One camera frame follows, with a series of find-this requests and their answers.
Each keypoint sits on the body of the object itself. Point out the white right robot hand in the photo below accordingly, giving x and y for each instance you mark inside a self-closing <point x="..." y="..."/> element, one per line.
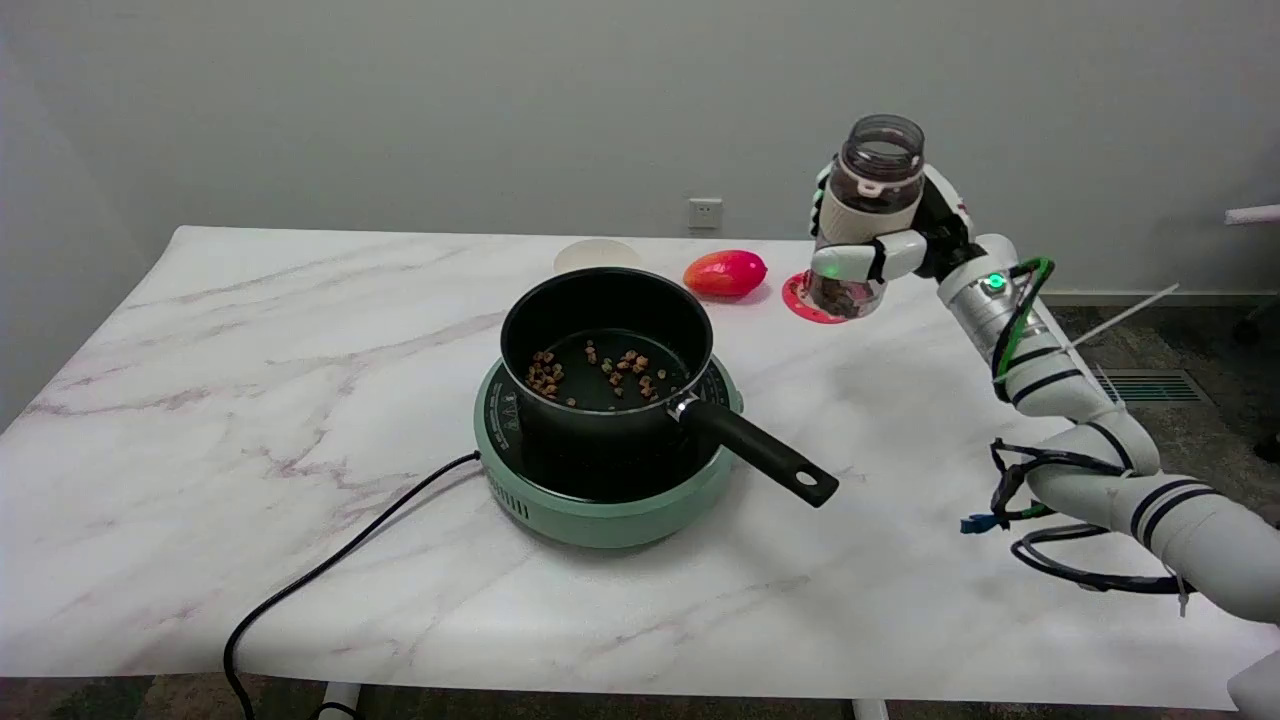
<point x="880" y="256"/>

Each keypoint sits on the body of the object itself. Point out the clear plastic bottle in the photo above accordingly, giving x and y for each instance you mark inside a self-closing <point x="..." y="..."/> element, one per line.
<point x="868" y="190"/>

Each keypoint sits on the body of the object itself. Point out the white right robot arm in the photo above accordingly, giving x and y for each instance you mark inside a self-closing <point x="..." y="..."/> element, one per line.
<point x="1090" y="440"/>

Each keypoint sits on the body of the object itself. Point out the black soup pot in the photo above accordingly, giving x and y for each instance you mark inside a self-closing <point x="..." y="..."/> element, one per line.
<point x="610" y="350"/>

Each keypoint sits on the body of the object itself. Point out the red round coaster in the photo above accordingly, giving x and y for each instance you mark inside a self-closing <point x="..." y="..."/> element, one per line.
<point x="800" y="300"/>

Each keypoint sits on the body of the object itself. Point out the red mango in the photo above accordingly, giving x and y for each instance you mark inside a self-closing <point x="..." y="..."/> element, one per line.
<point x="725" y="273"/>

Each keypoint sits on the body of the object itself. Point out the white round lid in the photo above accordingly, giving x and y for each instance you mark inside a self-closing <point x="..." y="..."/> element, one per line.
<point x="597" y="255"/>

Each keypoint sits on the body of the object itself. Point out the floor vent grille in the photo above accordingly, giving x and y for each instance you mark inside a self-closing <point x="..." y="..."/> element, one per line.
<point x="1150" y="386"/>

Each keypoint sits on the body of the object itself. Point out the brown food pieces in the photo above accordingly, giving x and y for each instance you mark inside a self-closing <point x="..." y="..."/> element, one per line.
<point x="595" y="375"/>

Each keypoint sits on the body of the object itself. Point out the green induction cooker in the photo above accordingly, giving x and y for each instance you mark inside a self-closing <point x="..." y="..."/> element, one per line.
<point x="600" y="500"/>

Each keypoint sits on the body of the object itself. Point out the white rod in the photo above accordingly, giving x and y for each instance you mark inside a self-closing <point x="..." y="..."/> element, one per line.
<point x="1253" y="214"/>

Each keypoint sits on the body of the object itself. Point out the white wall socket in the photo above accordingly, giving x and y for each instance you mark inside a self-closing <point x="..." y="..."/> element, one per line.
<point x="705" y="213"/>

